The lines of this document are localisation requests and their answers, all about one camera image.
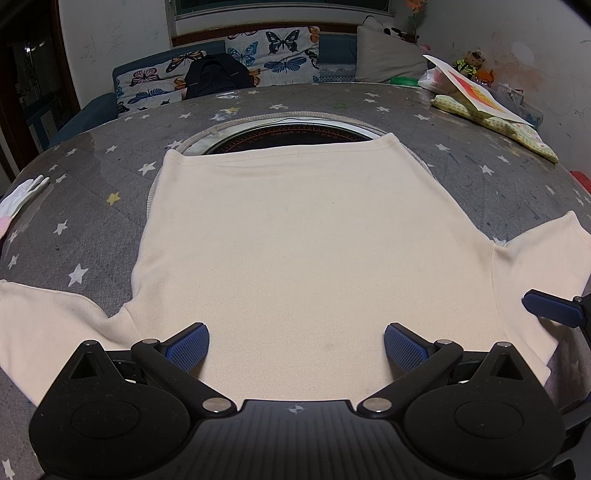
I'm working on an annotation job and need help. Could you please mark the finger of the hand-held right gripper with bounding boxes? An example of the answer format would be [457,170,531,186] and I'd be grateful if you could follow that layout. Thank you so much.
[522,288,591,328]

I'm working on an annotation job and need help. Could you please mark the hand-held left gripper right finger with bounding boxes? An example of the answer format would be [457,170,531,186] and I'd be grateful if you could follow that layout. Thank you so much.
[356,322,532,415]

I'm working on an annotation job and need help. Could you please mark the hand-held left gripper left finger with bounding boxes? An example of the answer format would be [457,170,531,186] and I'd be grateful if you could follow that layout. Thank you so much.
[69,322,235,416]

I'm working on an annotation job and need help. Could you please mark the cream shirt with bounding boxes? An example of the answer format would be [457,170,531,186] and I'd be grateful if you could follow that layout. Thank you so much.
[0,133,591,402]

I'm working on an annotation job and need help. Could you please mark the clear plastic container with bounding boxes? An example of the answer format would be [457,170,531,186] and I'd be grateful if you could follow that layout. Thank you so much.
[496,83,544,126]

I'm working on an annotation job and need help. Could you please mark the white glove with pink cuff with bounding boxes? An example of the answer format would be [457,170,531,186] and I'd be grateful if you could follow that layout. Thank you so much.
[0,176,51,238]

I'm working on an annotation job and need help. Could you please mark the paper sheet with orange drawing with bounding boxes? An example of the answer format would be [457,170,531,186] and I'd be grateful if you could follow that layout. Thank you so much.
[422,54,532,125]

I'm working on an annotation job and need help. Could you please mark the round black induction cooker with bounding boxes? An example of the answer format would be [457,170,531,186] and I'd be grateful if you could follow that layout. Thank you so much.
[203,115,386,155]

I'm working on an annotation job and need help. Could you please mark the white plastic bag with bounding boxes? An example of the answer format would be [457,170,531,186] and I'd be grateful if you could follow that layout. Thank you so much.
[418,65,452,93]

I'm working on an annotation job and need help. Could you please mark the plush bear toy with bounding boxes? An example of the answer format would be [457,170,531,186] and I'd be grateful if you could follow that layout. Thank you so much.
[455,50,485,77]

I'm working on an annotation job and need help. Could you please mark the black backpack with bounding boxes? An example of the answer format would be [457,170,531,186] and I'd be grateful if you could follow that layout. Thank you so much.
[184,53,256,100]

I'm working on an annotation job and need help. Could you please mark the grey pillow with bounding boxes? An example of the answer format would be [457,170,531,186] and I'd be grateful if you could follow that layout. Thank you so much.
[355,24,430,84]

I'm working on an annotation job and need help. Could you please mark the butterfly print cushions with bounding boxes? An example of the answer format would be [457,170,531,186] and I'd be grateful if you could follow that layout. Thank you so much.
[115,27,321,116]

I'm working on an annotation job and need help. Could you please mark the panda plush toy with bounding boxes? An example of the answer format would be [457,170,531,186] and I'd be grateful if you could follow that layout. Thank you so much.
[362,15,419,43]

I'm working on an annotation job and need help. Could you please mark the artificial flower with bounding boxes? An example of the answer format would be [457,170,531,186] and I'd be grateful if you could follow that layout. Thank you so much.
[406,0,431,34]

